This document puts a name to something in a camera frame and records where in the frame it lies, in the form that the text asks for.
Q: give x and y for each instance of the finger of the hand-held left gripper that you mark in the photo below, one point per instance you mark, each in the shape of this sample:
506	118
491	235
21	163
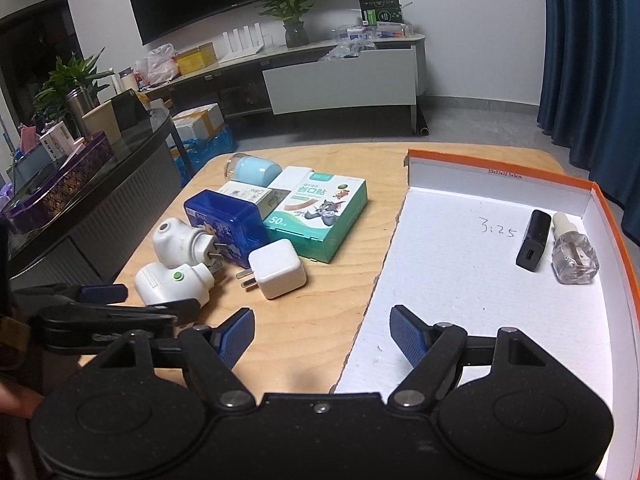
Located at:
125	316
102	293

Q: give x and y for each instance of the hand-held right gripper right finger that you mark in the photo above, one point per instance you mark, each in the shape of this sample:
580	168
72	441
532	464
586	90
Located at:
407	334

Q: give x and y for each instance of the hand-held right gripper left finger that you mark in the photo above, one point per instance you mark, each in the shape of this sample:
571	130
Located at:
235	337

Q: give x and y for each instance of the white plug-in device green button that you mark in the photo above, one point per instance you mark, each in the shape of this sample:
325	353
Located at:
165	285

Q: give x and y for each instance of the orange-edged white tray box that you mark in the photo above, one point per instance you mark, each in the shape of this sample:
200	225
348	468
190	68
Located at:
475	310

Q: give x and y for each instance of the white rounded cube charger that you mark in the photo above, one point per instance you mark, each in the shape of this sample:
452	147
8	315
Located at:
277	270

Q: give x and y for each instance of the white plug-in device round hole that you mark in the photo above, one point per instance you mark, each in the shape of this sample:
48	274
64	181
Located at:
175	240

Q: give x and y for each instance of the glossy blue box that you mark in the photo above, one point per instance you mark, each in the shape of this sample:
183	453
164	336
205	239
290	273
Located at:
225	225

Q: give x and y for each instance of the white power adapter box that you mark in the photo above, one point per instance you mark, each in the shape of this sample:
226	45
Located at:
245	193

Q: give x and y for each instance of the green white bandage box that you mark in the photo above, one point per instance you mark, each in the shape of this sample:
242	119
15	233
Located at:
320	215

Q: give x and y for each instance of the person's left hand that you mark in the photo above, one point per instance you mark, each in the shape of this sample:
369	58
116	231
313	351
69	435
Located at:
20	402

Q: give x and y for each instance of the dark coffee table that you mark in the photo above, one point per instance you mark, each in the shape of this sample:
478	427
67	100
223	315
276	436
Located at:
115	195

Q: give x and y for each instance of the purple patterned tray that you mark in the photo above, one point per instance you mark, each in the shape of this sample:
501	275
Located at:
55	185

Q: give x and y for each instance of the black usb adapter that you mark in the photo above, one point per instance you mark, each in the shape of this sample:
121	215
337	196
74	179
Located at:
532	240

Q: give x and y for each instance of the light blue jar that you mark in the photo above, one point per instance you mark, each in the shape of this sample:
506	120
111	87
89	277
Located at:
252	170

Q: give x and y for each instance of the beige paper cup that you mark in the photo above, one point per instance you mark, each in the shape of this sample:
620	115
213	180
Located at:
102	122

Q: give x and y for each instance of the blue plastic bag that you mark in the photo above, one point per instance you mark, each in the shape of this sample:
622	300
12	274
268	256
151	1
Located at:
205	150

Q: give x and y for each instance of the clear glass bottle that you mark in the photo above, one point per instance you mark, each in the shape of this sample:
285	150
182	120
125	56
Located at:
575	257

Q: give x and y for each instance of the steel thermos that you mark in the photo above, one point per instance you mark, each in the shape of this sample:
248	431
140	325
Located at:
81	110

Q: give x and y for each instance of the small black box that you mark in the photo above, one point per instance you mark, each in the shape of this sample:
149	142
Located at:
129	110

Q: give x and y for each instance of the taped cardboard box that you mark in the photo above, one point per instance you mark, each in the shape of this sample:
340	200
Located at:
200	120

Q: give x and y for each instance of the leafy green houseplant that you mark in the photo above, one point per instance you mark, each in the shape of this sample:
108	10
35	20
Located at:
65	80

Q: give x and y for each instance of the white red plastic bag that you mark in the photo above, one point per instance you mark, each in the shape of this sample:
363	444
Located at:
157	67

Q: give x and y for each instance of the yellow box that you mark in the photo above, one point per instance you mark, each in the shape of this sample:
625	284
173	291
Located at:
195	59

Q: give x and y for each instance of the white tv stand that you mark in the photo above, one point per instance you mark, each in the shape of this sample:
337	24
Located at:
340	80

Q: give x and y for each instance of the white router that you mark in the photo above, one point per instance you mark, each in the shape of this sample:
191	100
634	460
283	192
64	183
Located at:
245	45

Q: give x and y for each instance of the clutter in open drawer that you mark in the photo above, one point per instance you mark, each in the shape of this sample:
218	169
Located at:
347	51

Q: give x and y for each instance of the clear plastic containers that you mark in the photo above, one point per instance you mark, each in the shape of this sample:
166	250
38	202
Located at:
375	32

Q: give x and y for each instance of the dark blue curtain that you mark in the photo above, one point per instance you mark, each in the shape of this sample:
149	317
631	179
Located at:
595	70

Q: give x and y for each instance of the green black box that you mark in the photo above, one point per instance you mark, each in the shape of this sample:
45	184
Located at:
380	10

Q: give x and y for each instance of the potted plant dark vase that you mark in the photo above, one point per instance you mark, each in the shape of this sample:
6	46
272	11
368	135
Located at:
290	5

